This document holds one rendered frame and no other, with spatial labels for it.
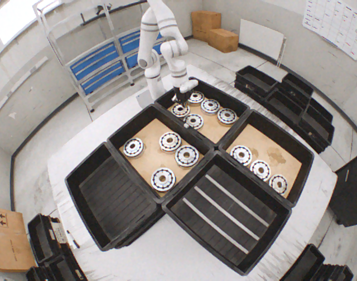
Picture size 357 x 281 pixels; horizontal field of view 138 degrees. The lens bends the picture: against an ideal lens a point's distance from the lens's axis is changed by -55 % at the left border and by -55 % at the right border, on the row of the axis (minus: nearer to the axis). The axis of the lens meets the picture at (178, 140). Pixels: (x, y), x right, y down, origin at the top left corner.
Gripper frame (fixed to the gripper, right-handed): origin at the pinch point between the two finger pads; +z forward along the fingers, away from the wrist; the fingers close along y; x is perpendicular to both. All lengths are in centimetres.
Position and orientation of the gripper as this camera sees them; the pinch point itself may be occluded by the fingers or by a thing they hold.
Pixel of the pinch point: (184, 104)
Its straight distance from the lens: 78.2
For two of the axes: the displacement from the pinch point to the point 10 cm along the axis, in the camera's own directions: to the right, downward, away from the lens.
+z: 1.5, 5.4, 8.3
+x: 6.1, 6.1, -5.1
